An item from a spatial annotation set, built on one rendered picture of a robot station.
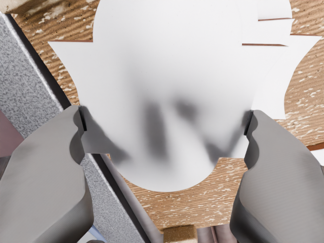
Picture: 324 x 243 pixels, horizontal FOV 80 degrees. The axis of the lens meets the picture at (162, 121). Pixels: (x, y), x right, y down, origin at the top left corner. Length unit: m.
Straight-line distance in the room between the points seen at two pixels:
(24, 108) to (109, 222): 0.27
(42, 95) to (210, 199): 0.28
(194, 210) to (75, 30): 0.31
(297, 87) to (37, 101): 0.30
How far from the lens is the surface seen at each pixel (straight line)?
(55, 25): 0.22
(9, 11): 0.21
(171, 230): 0.41
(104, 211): 0.43
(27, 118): 0.32
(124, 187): 0.35
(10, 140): 1.89
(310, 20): 0.23
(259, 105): 0.18
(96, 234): 0.61
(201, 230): 0.45
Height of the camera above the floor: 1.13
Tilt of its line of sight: 57 degrees down
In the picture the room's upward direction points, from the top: 176 degrees counter-clockwise
